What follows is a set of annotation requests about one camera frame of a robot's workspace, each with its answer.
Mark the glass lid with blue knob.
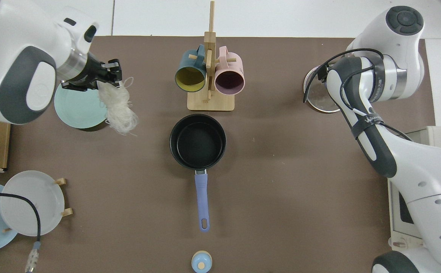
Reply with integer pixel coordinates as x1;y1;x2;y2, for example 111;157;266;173
303;65;342;113

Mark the grey plate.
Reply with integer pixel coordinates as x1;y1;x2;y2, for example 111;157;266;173
0;170;66;237

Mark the dark teal cup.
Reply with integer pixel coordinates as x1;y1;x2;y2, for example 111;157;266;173
174;44;208;93

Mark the wooden plate rack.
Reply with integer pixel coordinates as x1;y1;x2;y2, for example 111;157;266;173
0;177;73;233

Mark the white vermicelli bundle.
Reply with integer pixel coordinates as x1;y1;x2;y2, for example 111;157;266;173
97;77;139;136

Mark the brown table cloth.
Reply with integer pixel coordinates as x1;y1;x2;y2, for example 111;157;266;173
0;36;435;273

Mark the pink cup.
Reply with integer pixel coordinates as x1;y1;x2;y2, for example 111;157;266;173
214;46;246;95

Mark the pale toaster oven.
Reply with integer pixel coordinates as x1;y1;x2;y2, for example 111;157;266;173
387;126;441;251

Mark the wooden cup stand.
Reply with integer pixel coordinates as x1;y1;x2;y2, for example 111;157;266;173
187;1;235;112

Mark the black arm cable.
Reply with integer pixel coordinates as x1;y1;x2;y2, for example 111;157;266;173
303;48;412;141
0;191;42;273

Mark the small blue round thing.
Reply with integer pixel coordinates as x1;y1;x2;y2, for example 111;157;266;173
191;251;213;273

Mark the black pot with blue handle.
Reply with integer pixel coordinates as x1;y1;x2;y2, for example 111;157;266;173
169;114;227;233

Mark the pale green plate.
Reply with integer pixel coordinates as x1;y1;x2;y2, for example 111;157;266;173
54;85;109;130

